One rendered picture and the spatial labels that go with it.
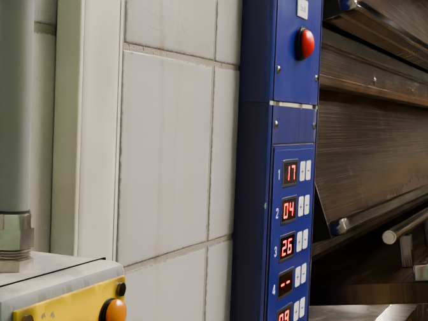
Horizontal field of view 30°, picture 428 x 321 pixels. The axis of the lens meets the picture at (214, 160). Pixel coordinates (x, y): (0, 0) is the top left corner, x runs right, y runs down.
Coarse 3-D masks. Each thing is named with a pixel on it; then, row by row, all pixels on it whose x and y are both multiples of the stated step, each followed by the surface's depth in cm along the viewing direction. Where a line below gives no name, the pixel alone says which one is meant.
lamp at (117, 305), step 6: (114, 300) 38; (120, 300) 38; (108, 306) 38; (114, 306) 38; (120, 306) 38; (108, 312) 38; (114, 312) 38; (120, 312) 38; (126, 312) 39; (108, 318) 38; (114, 318) 38; (120, 318) 38
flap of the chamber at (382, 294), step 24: (408, 216) 175; (360, 240) 137; (312, 264) 112; (336, 264) 110; (360, 264) 108; (384, 264) 106; (312, 288) 94; (336, 288) 93; (360, 288) 92; (384, 288) 91; (408, 288) 90
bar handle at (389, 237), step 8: (416, 216) 108; (424, 216) 112; (400, 224) 98; (408, 224) 101; (416, 224) 105; (424, 224) 119; (384, 232) 93; (392, 232) 92; (400, 232) 95; (424, 232) 119; (384, 240) 93; (392, 240) 92; (400, 240) 101; (408, 240) 101; (400, 248) 101; (408, 248) 101; (400, 256) 101; (408, 256) 101; (408, 264) 101
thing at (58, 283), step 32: (32, 256) 41; (64, 256) 41; (0, 288) 33; (32, 288) 34; (64, 288) 35; (96, 288) 37; (0, 320) 32; (32, 320) 33; (64, 320) 35; (96, 320) 37
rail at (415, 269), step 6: (420, 258) 95; (426, 258) 94; (414, 264) 90; (420, 264) 90; (426, 264) 89; (414, 270) 90; (420, 270) 89; (426, 270) 89; (414, 276) 90; (420, 276) 89; (426, 276) 89
